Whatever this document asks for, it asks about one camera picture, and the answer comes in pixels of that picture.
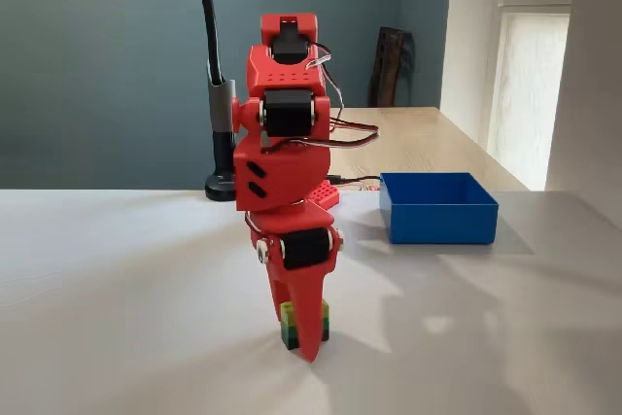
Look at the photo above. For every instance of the green lego brick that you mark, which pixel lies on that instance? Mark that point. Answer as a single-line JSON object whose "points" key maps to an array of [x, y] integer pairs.
{"points": [[288, 327]]}

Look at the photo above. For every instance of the red robot arm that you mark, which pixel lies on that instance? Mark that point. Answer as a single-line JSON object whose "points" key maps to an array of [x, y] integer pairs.
{"points": [[282, 177]]}

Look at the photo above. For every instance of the blue plastic bin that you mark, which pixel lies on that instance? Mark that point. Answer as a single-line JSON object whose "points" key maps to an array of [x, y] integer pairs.
{"points": [[442, 225]]}

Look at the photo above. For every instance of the light wooden table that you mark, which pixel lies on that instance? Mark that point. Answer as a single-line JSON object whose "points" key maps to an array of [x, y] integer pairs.
{"points": [[427, 143]]}

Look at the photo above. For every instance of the black gooseneck stand grey sleeve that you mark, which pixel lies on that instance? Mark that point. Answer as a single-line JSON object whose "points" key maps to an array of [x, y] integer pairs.
{"points": [[221, 104]]}

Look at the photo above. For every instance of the white window roller blind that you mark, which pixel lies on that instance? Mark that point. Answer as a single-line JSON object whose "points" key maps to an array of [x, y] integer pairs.
{"points": [[529, 94]]}

